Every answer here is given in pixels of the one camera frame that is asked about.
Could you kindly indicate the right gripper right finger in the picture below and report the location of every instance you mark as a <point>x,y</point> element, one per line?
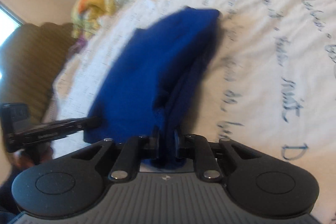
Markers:
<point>258,183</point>

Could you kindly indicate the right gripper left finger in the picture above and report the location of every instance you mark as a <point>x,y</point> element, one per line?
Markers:
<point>73,183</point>

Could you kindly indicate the blue knit sweater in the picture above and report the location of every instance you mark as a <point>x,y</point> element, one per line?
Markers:
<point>150,86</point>

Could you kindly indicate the brown headboard cushion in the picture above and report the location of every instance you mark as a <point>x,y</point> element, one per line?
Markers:
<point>31,59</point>

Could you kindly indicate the white script-print bedsheet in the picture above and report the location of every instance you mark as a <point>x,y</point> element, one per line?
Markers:
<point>270,86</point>

